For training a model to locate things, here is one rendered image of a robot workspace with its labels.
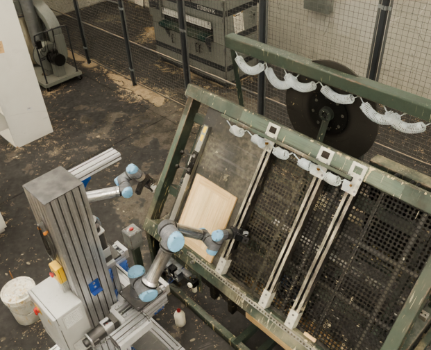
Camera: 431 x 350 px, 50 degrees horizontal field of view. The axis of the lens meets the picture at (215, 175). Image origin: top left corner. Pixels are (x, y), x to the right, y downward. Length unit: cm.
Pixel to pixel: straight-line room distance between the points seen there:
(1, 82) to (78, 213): 408
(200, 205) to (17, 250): 248
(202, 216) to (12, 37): 388
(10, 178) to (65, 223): 380
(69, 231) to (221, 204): 123
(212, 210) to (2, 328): 233
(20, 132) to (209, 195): 399
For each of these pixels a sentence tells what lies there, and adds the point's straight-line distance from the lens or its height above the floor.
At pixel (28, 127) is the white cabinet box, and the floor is 23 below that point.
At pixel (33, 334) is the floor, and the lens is 471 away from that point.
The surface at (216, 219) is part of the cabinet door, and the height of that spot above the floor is 117.
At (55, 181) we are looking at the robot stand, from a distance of 278.
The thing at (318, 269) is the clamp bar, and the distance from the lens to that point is 308.
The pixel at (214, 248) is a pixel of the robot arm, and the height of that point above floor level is 131.
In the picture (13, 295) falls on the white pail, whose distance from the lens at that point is 458.
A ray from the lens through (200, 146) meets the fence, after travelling 366.
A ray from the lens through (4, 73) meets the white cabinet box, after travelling 668.
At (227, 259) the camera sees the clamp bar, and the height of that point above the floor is 103.
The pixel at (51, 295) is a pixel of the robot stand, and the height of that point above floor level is 123.
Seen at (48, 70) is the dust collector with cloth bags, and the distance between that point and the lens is 857.
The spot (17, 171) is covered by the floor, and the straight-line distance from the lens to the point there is 664.
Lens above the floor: 365
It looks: 39 degrees down
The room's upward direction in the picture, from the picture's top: 3 degrees counter-clockwise
